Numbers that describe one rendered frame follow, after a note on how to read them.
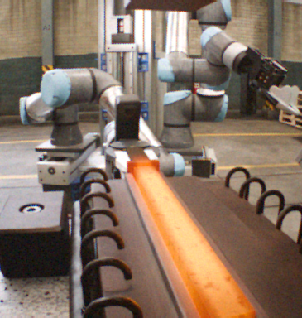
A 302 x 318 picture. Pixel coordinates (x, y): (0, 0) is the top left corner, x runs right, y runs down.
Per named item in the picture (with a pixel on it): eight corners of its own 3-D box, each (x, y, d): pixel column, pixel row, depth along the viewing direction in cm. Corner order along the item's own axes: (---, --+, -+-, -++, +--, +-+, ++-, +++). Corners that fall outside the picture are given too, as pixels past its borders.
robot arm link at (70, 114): (83, 121, 146) (82, 90, 142) (54, 124, 139) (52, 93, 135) (73, 118, 156) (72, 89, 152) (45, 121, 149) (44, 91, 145)
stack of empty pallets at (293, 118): (277, 120, 759) (279, 89, 738) (307, 121, 771) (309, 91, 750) (306, 130, 639) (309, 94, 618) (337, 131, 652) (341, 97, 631)
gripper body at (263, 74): (275, 69, 73) (242, 45, 80) (260, 98, 79) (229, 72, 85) (292, 71, 78) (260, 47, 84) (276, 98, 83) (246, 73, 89)
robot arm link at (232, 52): (218, 65, 88) (237, 65, 92) (229, 74, 85) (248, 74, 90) (229, 40, 83) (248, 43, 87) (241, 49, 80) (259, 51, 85)
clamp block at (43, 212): (15, 233, 47) (8, 192, 46) (69, 230, 49) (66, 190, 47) (-1, 278, 36) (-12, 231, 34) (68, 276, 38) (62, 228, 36)
